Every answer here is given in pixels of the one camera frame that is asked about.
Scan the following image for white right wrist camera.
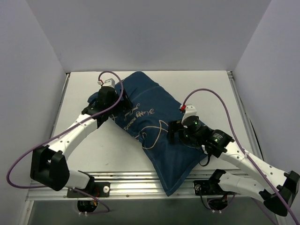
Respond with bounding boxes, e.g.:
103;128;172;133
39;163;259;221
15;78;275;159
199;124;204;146
180;104;197;120

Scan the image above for aluminium left side rail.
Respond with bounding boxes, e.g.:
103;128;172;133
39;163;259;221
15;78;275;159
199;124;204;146
50;73;70;138

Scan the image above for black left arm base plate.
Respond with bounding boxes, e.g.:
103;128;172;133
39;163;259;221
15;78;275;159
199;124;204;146
67;181;111;198

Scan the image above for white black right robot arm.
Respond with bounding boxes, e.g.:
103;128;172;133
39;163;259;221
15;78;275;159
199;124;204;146
168;116;300;217

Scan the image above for aluminium rail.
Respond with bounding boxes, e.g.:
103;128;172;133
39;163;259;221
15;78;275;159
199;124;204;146
50;73;70;138
227;71;264;160

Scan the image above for blue pillowcase with gold script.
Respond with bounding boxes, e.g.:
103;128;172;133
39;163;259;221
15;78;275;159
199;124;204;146
87;71;208;197

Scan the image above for aluminium front rail frame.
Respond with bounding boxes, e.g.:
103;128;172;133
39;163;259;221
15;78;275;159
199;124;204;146
23;170;289;225

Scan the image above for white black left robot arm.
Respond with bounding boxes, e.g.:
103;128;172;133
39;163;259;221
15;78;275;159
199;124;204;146
30;86;132;196

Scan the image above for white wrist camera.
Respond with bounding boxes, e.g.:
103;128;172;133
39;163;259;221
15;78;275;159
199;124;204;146
97;78;115;88
180;104;197;120

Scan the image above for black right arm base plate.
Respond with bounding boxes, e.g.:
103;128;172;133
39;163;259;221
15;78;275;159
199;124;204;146
193;180;234;196

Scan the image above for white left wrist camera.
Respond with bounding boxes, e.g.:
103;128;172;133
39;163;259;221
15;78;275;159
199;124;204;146
97;78;115;88

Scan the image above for aluminium right side rail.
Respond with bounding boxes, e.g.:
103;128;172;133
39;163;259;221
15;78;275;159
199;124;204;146
227;71;264;160

